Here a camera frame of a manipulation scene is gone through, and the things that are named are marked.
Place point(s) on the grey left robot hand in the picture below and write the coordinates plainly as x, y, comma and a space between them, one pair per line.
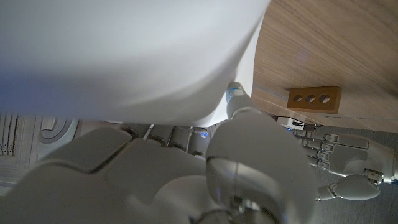
351, 158

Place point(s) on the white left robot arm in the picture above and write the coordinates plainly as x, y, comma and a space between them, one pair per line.
396, 168

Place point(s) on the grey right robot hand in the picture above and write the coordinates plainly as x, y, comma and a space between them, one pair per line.
140, 183

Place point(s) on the brown block with holes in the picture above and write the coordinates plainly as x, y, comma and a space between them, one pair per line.
334, 99

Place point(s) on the white paper sheet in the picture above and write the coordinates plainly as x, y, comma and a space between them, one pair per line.
124, 46

